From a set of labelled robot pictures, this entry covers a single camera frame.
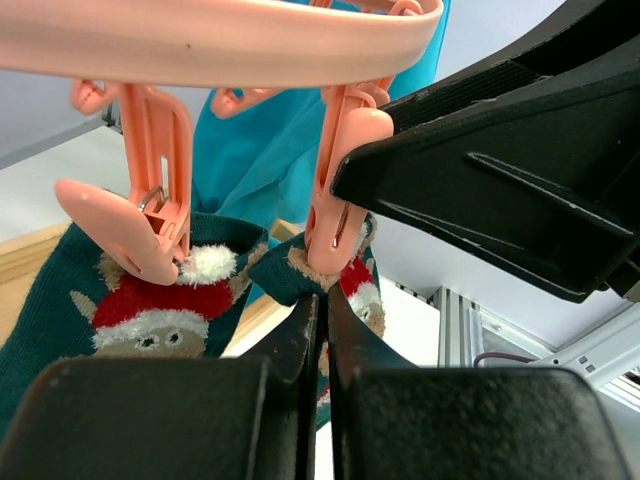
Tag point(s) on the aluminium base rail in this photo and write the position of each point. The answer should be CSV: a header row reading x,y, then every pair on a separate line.
x,y
447,329

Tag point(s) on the pink round clip hanger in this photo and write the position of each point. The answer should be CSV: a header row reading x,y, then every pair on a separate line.
x,y
127,51

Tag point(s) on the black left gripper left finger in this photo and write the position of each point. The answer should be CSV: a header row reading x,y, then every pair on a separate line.
x,y
249,417

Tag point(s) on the wooden hanger rack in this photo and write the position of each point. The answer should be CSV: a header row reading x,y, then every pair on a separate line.
x,y
22,258

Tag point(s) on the green reindeer sock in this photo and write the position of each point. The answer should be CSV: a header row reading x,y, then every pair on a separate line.
x,y
83,303
353,297

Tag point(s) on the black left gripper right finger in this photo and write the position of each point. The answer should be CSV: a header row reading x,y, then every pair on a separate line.
x,y
465,423

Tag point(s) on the teal cloth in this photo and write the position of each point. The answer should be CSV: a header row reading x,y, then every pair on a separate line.
x,y
257,139

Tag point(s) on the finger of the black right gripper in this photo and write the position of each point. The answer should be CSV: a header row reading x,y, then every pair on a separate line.
x,y
536,174
574,34

